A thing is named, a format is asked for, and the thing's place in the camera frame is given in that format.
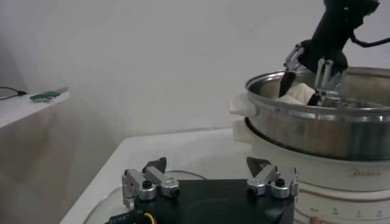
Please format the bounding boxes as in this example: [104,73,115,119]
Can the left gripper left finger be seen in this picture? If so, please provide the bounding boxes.
[121,156,180,211]

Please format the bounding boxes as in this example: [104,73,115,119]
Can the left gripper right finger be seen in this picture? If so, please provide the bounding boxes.
[246,156,300,199]

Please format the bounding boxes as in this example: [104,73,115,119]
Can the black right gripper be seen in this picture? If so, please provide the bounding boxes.
[277,0,380,107]

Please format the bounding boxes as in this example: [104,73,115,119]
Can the white steamed baozi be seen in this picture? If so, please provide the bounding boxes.
[277,82,316,107]

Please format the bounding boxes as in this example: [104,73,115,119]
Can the glass lid with cream handle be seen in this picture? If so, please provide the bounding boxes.
[82,169,208,224]

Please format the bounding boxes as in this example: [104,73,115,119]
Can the perforated steel steamer basket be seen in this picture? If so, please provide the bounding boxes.
[227,66,390,161]

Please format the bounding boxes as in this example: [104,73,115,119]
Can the white electric cooker base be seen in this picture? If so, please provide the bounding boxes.
[233,120,390,224]

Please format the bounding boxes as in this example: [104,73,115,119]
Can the white side table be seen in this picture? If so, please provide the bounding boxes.
[0,90,71,130]

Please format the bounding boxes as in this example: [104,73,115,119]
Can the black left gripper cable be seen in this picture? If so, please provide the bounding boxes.
[105,209,158,224]

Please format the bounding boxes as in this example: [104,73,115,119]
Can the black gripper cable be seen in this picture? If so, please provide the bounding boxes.
[105,209,158,224]
[349,30,390,49]

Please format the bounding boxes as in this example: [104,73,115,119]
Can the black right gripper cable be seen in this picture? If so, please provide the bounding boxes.
[349,30,390,49]

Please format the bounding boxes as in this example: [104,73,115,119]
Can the black cable with plug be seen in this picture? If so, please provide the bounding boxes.
[0,86,27,101]

